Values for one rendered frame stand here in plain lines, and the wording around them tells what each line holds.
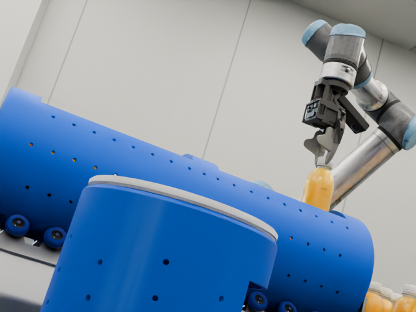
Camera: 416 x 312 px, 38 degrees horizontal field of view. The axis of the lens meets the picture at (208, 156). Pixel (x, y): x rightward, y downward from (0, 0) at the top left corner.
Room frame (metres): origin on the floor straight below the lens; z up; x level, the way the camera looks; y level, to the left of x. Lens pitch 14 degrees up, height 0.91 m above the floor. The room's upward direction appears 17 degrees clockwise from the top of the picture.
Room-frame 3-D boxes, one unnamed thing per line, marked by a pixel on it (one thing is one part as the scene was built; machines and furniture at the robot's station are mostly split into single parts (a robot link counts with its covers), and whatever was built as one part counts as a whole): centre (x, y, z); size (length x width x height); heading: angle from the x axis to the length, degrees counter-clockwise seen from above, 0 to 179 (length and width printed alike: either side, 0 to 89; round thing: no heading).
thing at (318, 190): (1.44, -0.29, 1.24); 0.07 x 0.07 x 0.19
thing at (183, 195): (0.85, 0.01, 1.03); 0.28 x 0.28 x 0.01
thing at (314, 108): (1.43, -0.26, 1.48); 0.09 x 0.08 x 0.12; 108
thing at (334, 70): (1.43, -0.26, 1.57); 0.10 x 0.09 x 0.05; 18
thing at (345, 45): (1.43, -0.26, 1.65); 0.10 x 0.09 x 0.12; 151
